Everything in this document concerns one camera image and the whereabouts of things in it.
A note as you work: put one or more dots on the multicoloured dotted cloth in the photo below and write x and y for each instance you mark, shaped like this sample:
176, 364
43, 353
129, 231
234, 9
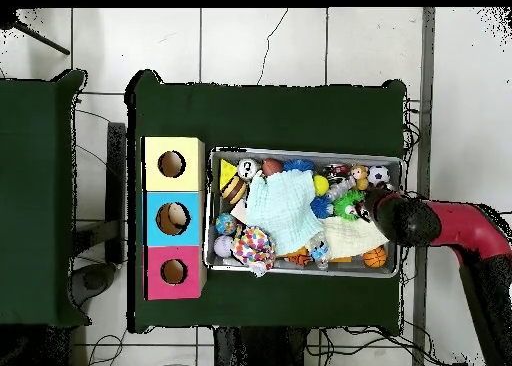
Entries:
252, 246

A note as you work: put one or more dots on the wooden box with three holes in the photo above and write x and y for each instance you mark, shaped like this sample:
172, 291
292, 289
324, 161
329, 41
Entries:
176, 182

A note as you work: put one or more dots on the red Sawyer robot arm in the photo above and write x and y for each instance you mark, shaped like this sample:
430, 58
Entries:
464, 230

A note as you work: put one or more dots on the silver drink can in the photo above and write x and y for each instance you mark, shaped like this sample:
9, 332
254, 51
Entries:
248, 169

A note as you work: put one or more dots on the cream waffle cloth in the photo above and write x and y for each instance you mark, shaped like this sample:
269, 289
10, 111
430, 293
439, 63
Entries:
352, 234

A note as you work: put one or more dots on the neighbouring green covered table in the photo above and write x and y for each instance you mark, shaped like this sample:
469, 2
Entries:
36, 182

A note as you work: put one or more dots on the wooden burger toy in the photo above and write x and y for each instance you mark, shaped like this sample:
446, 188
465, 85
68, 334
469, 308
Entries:
234, 190

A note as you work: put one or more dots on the green spiky toy with eyes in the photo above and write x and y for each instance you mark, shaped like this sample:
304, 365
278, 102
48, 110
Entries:
346, 202

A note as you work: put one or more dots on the black stand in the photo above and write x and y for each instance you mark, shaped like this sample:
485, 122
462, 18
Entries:
116, 162

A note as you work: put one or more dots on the shallow clear mesh bin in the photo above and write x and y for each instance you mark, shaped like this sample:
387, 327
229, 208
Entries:
304, 272

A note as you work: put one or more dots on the brown bear plush toy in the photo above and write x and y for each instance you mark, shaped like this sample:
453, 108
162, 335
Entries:
360, 176

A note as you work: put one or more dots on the mint green waffle cloth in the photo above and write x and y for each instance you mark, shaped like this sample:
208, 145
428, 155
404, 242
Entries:
282, 210

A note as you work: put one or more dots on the blue spiky ball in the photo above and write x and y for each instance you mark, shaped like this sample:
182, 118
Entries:
298, 165

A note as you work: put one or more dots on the small soccer ball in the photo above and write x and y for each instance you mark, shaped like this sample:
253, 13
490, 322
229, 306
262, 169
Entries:
378, 175

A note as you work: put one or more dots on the yellow cheese wedge toy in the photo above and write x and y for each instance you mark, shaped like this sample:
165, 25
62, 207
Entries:
227, 172

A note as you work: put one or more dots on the dark green tablecloth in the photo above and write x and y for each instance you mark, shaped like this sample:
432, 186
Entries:
280, 118

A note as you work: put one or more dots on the globe print ball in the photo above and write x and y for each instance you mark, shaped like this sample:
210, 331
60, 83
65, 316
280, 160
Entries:
226, 224

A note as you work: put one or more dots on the thin black rod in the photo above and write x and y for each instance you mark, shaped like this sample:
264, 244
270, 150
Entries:
44, 41

